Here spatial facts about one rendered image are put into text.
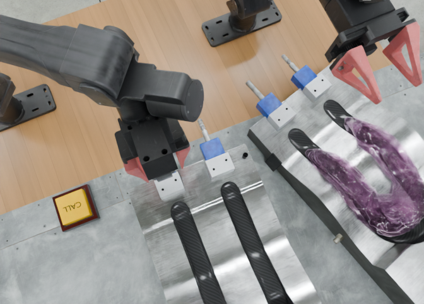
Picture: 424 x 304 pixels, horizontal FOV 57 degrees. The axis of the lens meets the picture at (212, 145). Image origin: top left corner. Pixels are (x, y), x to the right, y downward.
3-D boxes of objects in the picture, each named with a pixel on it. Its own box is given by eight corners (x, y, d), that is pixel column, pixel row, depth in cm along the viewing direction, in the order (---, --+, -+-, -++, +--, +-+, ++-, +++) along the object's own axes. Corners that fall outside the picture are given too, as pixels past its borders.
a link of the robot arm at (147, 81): (211, 79, 55) (180, 28, 44) (194, 135, 53) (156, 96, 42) (141, 71, 59) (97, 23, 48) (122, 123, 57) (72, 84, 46)
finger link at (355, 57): (425, 78, 49) (387, 17, 50) (376, 99, 48) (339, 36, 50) (397, 98, 55) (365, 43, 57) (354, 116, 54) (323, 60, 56)
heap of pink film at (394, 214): (296, 158, 84) (306, 149, 76) (354, 110, 87) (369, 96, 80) (382, 254, 79) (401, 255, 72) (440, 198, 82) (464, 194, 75)
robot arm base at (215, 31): (289, 1, 92) (276, -22, 93) (212, 31, 89) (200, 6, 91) (282, 20, 99) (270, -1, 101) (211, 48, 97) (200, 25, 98)
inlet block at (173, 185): (141, 144, 83) (137, 137, 78) (163, 136, 84) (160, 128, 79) (163, 201, 80) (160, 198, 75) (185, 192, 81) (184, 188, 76)
